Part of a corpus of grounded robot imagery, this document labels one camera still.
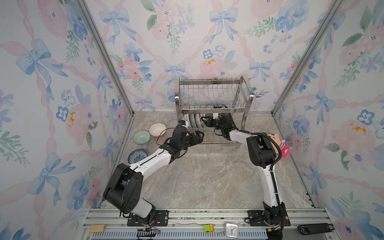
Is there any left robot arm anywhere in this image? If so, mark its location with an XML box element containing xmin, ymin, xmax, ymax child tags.
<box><xmin>103</xmin><ymin>125</ymin><xmax>204</xmax><ymax>222</ymax></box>

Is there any black connector with wires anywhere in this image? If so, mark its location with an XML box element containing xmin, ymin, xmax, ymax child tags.
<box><xmin>136</xmin><ymin>228</ymin><xmax>161</xmax><ymax>240</ymax></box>

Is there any black stapler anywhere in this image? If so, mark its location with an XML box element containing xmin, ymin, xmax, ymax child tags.
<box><xmin>298</xmin><ymin>223</ymin><xmax>335</xmax><ymax>236</ymax></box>

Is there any stainless steel dish rack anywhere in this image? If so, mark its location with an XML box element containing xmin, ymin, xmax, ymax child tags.
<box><xmin>175</xmin><ymin>76</ymin><xmax>255</xmax><ymax>147</ymax></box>

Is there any plush doll pink shirt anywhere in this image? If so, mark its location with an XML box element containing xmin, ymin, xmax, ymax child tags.
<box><xmin>268</xmin><ymin>133</ymin><xmax>291</xmax><ymax>158</ymax></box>

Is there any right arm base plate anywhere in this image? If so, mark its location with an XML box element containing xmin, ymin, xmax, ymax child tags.
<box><xmin>245</xmin><ymin>210</ymin><xmax>291</xmax><ymax>227</ymax></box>

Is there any dark blue flower bowl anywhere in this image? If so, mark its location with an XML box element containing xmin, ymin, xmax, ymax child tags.
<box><xmin>189</xmin><ymin>114</ymin><xmax>197</xmax><ymax>128</ymax></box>

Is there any blue white patterned bowl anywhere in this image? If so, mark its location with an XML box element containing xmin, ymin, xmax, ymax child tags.
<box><xmin>128</xmin><ymin>149</ymin><xmax>148</xmax><ymax>165</ymax></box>

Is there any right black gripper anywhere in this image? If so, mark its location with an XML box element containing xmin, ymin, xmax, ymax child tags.
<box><xmin>200</xmin><ymin>117</ymin><xmax>225</xmax><ymax>132</ymax></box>

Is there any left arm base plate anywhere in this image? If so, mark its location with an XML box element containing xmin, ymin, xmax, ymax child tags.
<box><xmin>127</xmin><ymin>210</ymin><xmax>169</xmax><ymax>227</ymax></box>

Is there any white orange bowl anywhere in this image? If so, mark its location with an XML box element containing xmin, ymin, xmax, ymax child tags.
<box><xmin>149</xmin><ymin>123</ymin><xmax>167</xmax><ymax>137</ymax></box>

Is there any green white patterned bowl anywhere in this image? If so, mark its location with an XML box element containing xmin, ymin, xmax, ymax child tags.
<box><xmin>183</xmin><ymin>114</ymin><xmax>190</xmax><ymax>124</ymax></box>

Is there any wooden block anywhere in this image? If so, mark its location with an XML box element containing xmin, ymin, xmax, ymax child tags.
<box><xmin>90</xmin><ymin>225</ymin><xmax>106</xmax><ymax>233</ymax></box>

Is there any green orange small block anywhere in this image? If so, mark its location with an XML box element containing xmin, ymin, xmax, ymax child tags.
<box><xmin>204</xmin><ymin>224</ymin><xmax>215</xmax><ymax>232</ymax></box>

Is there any small silver alarm clock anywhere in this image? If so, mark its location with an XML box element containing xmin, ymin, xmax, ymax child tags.
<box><xmin>225</xmin><ymin>222</ymin><xmax>239</xmax><ymax>239</ymax></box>

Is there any pale green bowl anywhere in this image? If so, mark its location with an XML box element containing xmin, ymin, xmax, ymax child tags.
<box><xmin>133</xmin><ymin>131</ymin><xmax>151</xmax><ymax>145</ymax></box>

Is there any pink purple glass bowl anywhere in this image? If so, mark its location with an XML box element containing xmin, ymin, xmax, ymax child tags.
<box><xmin>194</xmin><ymin>114</ymin><xmax>202</xmax><ymax>128</ymax></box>

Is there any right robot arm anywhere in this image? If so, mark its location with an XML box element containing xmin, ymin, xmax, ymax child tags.
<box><xmin>201</xmin><ymin>113</ymin><xmax>287</xmax><ymax>228</ymax></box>

